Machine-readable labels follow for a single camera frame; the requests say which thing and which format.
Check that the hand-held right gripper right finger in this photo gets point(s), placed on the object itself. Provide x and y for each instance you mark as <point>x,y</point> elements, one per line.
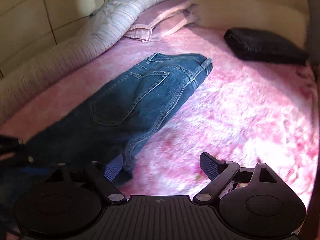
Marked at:
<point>208,166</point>

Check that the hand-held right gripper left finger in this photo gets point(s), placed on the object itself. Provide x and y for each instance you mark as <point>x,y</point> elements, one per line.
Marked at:
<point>113,167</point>

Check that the pink rose blanket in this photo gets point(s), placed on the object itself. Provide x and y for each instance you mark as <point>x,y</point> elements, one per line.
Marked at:
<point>237,110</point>

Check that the cream padded headboard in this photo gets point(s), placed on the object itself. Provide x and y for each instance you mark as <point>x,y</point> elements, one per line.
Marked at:
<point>250,5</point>

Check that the blue denim jeans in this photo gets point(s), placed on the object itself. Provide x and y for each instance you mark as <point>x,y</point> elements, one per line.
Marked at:
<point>140,100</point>

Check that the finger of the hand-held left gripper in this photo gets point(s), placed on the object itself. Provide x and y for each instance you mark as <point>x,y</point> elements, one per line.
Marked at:
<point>12,150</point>

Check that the folded black jeans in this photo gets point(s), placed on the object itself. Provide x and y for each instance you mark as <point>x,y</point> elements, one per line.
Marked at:
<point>265,45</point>

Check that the pink bordered pillow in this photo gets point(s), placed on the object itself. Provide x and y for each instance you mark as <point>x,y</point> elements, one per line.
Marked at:
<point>165,17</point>

